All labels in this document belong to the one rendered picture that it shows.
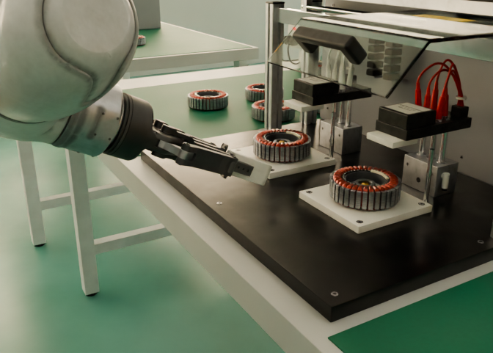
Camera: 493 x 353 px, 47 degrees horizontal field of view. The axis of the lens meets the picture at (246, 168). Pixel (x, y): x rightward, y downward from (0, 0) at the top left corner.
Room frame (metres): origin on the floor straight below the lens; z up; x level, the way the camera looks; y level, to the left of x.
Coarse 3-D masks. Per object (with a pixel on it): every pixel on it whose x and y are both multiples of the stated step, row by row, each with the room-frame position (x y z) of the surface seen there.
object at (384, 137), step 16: (384, 112) 0.87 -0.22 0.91; (400, 112) 0.84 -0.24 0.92; (416, 112) 0.84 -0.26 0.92; (432, 112) 0.85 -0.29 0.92; (448, 112) 0.92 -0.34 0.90; (384, 128) 0.86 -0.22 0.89; (400, 128) 0.83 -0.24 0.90; (416, 128) 0.83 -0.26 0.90; (432, 128) 0.85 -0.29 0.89; (448, 128) 0.87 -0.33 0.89; (384, 144) 0.83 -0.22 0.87; (400, 144) 0.82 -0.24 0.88; (432, 144) 0.90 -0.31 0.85
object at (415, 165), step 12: (408, 156) 0.91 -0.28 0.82; (420, 156) 0.91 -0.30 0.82; (408, 168) 0.91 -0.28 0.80; (420, 168) 0.89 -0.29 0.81; (432, 168) 0.87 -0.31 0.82; (444, 168) 0.86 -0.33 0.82; (456, 168) 0.88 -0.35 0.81; (408, 180) 0.91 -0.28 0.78; (420, 180) 0.88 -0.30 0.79; (432, 180) 0.86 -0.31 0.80; (432, 192) 0.86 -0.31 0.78; (444, 192) 0.87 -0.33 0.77
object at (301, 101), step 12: (300, 84) 1.07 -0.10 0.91; (312, 84) 1.04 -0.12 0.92; (324, 84) 1.05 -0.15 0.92; (336, 84) 1.06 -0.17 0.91; (300, 96) 1.06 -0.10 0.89; (312, 96) 1.03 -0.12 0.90; (324, 96) 1.04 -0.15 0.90; (336, 96) 1.06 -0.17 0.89; (348, 96) 1.07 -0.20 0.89; (360, 96) 1.09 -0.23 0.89; (300, 108) 1.03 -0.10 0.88; (312, 108) 1.04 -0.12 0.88; (336, 108) 1.13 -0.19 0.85; (348, 108) 1.09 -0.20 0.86; (348, 120) 1.09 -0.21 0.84
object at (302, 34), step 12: (300, 36) 0.72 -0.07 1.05; (312, 36) 0.70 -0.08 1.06; (324, 36) 0.68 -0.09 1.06; (336, 36) 0.67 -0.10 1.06; (348, 36) 0.65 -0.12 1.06; (312, 48) 0.73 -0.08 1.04; (336, 48) 0.66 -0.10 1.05; (348, 48) 0.64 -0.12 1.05; (360, 48) 0.65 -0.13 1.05; (348, 60) 0.66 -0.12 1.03; (360, 60) 0.65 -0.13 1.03
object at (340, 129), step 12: (324, 120) 1.13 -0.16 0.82; (336, 120) 1.12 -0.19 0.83; (324, 132) 1.12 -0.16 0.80; (336, 132) 1.08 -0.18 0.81; (348, 132) 1.07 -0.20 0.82; (360, 132) 1.09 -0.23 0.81; (324, 144) 1.11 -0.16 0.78; (336, 144) 1.08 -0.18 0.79; (348, 144) 1.07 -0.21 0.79; (360, 144) 1.09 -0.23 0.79
